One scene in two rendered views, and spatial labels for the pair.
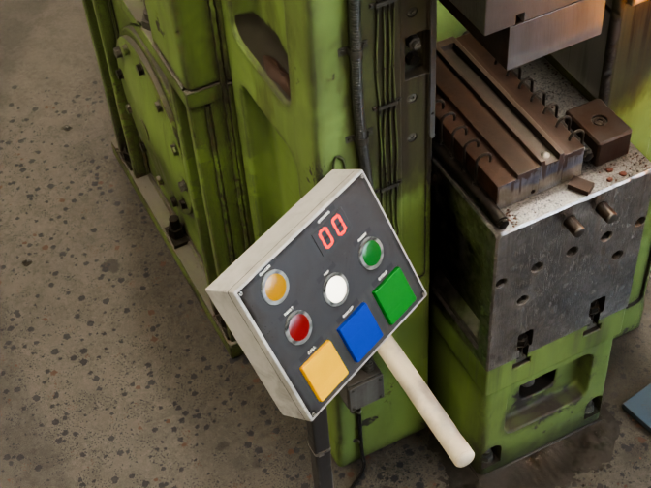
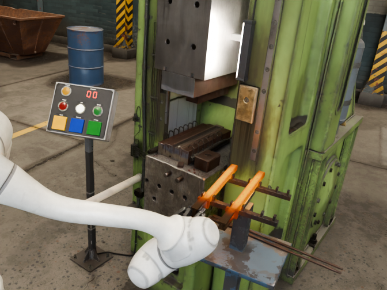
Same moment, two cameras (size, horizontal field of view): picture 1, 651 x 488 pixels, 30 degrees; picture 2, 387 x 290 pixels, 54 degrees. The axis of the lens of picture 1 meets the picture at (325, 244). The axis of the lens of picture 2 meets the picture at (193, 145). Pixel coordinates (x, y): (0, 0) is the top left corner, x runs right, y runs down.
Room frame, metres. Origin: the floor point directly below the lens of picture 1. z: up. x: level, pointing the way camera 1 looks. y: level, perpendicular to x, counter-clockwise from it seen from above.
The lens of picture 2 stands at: (0.78, -2.00, 1.79)
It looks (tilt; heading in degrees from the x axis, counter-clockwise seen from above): 24 degrees down; 57
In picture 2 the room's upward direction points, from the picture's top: 5 degrees clockwise
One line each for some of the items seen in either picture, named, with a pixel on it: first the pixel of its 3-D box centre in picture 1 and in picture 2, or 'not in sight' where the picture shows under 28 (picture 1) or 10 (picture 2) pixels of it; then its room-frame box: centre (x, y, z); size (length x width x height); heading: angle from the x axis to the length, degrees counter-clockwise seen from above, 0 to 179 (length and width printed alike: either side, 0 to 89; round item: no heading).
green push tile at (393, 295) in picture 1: (392, 295); (94, 128); (1.36, -0.11, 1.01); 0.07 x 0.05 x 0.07; 139
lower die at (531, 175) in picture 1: (483, 114); (196, 140); (1.86, -0.35, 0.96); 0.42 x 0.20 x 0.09; 24
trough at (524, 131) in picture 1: (494, 98); (200, 136); (1.87, -0.37, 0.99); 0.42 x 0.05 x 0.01; 24
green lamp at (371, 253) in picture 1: (371, 253); (97, 111); (1.39, -0.08, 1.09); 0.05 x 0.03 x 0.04; 114
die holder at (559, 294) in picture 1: (497, 192); (200, 184); (1.89, -0.39, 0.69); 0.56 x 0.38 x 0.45; 24
